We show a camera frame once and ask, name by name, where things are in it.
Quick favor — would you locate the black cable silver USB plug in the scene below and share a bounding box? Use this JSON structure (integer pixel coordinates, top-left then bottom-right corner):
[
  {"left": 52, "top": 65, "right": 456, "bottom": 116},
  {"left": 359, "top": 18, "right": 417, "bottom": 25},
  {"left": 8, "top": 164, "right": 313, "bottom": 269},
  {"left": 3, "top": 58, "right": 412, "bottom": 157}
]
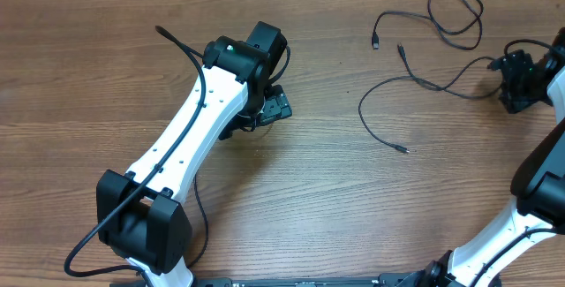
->
[{"left": 186, "top": 174, "right": 210, "bottom": 269}]

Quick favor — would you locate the black cable long loop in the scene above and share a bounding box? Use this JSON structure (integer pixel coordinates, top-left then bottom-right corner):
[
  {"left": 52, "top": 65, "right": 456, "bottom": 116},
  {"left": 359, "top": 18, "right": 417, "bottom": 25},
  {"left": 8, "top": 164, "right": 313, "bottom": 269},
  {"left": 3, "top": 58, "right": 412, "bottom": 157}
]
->
[{"left": 371, "top": 0, "right": 485, "bottom": 52}]

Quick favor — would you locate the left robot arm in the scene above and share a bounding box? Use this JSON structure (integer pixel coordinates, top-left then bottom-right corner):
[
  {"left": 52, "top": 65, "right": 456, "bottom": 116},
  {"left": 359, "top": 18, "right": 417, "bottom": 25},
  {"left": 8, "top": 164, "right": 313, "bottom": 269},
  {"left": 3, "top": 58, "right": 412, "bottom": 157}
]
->
[{"left": 96, "top": 21, "right": 292, "bottom": 286}]

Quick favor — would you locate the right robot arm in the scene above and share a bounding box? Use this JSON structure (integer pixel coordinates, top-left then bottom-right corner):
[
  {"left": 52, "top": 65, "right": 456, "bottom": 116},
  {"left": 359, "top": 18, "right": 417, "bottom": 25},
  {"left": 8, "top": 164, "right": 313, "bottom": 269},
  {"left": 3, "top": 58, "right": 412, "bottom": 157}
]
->
[{"left": 377, "top": 31, "right": 564, "bottom": 286}]

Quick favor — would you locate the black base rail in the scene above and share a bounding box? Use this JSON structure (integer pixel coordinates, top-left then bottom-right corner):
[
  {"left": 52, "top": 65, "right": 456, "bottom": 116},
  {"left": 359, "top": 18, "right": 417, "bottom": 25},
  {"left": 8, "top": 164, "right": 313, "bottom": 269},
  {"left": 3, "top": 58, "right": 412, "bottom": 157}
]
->
[{"left": 109, "top": 273, "right": 502, "bottom": 287}]

